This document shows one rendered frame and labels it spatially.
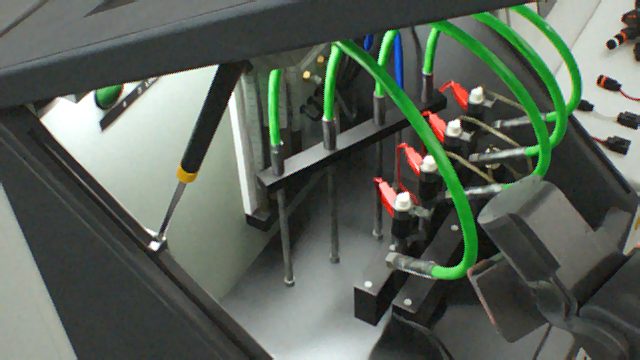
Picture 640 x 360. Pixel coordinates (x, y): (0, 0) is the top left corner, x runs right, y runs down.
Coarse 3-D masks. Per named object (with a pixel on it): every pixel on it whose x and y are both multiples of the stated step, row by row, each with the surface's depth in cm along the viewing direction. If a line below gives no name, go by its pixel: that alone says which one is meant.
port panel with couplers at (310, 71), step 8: (320, 48) 145; (328, 48) 148; (312, 56) 143; (320, 56) 146; (328, 56) 149; (304, 64) 142; (312, 64) 145; (320, 64) 146; (304, 72) 143; (312, 72) 145; (320, 72) 148; (304, 80) 143; (312, 80) 142; (320, 80) 142; (304, 88) 145; (312, 88) 148; (304, 96) 146
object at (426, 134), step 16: (352, 48) 95; (368, 64) 93; (272, 80) 115; (384, 80) 92; (272, 96) 117; (400, 96) 92; (272, 112) 120; (416, 112) 91; (272, 128) 122; (416, 128) 91; (272, 144) 125; (432, 144) 91; (448, 160) 91; (448, 176) 91; (464, 192) 92; (464, 208) 92; (464, 224) 93; (464, 240) 94; (464, 256) 96; (432, 272) 104; (448, 272) 101; (464, 272) 98
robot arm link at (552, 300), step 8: (544, 280) 65; (552, 280) 64; (544, 288) 68; (552, 288) 66; (560, 288) 64; (544, 296) 68; (552, 296) 66; (560, 296) 65; (544, 304) 68; (552, 304) 66; (560, 304) 65; (568, 304) 64; (544, 312) 68; (552, 312) 67; (560, 312) 65; (568, 312) 64; (552, 320) 68; (560, 320) 66
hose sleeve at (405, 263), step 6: (396, 258) 110; (402, 258) 109; (408, 258) 109; (414, 258) 108; (396, 264) 110; (402, 264) 109; (408, 264) 108; (414, 264) 107; (420, 264) 106; (426, 264) 105; (432, 264) 104; (438, 264) 104; (402, 270) 110; (408, 270) 108; (414, 270) 107; (420, 270) 105; (426, 270) 104; (432, 270) 104; (426, 276) 105; (432, 276) 104
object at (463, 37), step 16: (448, 32) 105; (464, 32) 105; (336, 48) 117; (480, 48) 105; (336, 64) 120; (496, 64) 105; (512, 80) 105; (528, 96) 106; (528, 112) 107; (544, 128) 108; (544, 144) 109; (544, 160) 111; (448, 192) 125; (480, 192) 121; (496, 192) 119
